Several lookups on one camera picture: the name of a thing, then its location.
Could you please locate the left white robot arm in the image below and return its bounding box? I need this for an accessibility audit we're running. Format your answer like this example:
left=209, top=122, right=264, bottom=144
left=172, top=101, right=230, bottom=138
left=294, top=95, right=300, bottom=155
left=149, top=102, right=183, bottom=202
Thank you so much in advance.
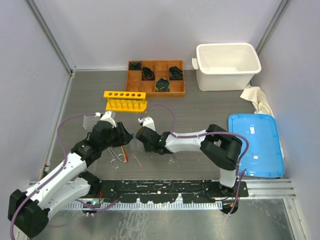
left=8, top=120, right=133, bottom=238

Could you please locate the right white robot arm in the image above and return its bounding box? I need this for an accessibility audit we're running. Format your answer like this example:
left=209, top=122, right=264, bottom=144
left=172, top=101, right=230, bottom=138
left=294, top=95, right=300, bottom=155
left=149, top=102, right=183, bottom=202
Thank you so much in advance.
left=135, top=124, right=243, bottom=197

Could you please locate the metal test tube holder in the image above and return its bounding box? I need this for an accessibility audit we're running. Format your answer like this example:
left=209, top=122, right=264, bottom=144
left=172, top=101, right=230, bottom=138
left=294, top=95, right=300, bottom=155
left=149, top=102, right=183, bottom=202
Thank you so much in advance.
left=107, top=147, right=126, bottom=169

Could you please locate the clear well plate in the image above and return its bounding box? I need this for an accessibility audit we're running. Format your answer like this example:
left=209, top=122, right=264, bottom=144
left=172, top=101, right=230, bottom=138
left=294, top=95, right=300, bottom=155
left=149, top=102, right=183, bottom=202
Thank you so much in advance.
left=82, top=115, right=100, bottom=130

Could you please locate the red yellow stick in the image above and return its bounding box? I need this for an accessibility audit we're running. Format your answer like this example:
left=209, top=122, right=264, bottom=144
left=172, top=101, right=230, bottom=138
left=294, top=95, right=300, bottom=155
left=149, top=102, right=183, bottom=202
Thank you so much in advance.
left=121, top=146, right=129, bottom=163

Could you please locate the yellow test tube rack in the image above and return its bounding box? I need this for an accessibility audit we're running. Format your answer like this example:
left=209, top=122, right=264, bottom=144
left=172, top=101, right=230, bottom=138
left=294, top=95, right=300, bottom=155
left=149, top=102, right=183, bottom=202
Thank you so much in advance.
left=103, top=91, right=148, bottom=113

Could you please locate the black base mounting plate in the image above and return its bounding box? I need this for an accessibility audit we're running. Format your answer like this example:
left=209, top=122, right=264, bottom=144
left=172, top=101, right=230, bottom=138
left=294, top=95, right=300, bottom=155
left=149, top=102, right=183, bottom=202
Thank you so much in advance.
left=83, top=180, right=249, bottom=204

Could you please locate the wooden compartment tray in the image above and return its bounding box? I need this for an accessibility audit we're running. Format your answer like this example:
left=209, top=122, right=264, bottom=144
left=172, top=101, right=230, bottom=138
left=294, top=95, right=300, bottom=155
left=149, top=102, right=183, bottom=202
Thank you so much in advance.
left=125, top=59, right=186, bottom=98

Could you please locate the rolled tie orange pattern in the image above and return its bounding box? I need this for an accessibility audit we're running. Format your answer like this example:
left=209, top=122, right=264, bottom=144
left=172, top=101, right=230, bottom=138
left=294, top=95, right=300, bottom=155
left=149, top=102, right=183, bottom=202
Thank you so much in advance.
left=142, top=66, right=155, bottom=81

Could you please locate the rolled tie blue pattern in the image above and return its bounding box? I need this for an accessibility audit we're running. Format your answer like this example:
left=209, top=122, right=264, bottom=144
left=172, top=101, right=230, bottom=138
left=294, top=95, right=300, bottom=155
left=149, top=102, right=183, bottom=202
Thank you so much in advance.
left=169, top=66, right=183, bottom=81

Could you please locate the rolled tie top left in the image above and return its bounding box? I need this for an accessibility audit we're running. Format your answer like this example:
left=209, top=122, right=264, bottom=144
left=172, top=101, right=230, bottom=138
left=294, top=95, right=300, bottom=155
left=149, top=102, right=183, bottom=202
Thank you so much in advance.
left=128, top=61, right=142, bottom=71

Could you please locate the white plastic tub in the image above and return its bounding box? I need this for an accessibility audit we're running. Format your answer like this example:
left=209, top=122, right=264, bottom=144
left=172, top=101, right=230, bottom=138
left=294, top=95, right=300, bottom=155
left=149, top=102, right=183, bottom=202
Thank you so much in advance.
left=191, top=43, right=262, bottom=92

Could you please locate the cream cloth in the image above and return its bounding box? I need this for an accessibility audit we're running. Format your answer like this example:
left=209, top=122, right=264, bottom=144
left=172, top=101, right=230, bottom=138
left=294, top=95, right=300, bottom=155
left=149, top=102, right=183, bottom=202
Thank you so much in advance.
left=239, top=84, right=285, bottom=158

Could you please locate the blue plastic lid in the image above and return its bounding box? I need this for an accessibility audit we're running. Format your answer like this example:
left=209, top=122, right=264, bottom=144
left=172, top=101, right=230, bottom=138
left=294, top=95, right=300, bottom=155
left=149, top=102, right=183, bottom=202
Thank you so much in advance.
left=228, top=113, right=285, bottom=178

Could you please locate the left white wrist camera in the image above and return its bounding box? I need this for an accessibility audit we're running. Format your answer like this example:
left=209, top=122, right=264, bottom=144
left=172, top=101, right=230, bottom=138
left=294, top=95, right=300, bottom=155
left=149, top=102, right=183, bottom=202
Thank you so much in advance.
left=94, top=110, right=117, bottom=128

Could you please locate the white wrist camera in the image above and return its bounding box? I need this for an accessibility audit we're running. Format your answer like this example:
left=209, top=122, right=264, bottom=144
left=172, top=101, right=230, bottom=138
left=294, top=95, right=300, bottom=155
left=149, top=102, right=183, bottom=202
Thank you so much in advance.
left=94, top=110, right=117, bottom=128
left=137, top=116, right=156, bottom=132

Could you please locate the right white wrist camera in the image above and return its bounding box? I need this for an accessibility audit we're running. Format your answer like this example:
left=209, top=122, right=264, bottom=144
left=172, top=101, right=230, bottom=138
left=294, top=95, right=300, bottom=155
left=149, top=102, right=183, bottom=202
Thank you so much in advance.
left=137, top=116, right=156, bottom=132

